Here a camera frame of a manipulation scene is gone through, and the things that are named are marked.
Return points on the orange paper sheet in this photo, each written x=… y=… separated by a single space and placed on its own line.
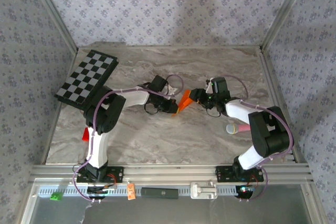
x=185 y=100

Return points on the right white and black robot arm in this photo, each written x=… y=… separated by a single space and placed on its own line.
x=270 y=134

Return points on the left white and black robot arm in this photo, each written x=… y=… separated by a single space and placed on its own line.
x=98 y=150

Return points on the pink toy microphone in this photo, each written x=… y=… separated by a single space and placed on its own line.
x=240 y=128

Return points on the black and white chessboard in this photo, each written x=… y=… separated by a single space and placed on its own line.
x=86 y=74

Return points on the small red cone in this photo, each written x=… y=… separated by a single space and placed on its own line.
x=85 y=136

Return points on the dark rectangular bar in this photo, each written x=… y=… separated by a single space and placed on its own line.
x=160 y=193

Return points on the orange tag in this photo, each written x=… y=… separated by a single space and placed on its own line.
x=130 y=192

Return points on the green connector block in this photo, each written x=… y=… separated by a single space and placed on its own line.
x=56 y=196

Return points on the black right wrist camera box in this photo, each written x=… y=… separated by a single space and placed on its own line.
x=220 y=87

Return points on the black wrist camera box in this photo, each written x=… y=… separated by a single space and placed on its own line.
x=158 y=83
x=220 y=87

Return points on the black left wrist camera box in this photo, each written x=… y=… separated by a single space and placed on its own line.
x=158 y=83

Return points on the aluminium frame rail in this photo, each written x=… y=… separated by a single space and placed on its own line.
x=170 y=172

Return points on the aluminium side rail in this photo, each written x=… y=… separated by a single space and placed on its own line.
x=50 y=140
x=275 y=93

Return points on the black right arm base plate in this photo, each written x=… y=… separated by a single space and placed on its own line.
x=223 y=174

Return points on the white plastic bracket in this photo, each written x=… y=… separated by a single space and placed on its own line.
x=203 y=190

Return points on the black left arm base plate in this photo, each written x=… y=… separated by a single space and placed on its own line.
x=115 y=174

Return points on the aluminium corner post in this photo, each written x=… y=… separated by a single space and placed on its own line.
x=284 y=11
x=56 y=15

